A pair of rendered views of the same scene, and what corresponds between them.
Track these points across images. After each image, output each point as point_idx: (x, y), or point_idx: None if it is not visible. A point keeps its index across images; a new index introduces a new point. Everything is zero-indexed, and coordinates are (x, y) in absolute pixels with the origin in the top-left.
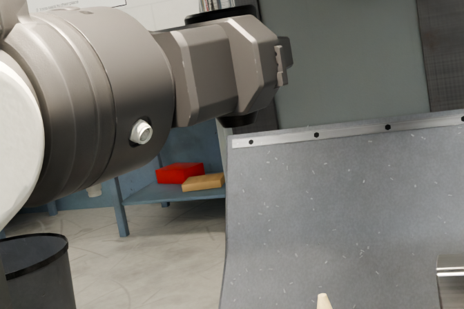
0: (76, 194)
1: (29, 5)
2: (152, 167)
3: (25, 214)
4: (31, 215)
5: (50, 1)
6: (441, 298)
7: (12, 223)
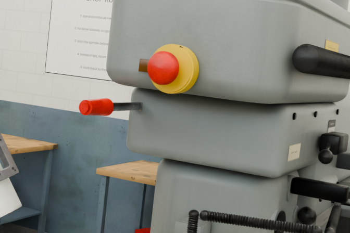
0: (64, 223)
1: (75, 61)
2: (133, 222)
3: (17, 225)
4: (22, 229)
5: (93, 63)
6: None
7: (4, 232)
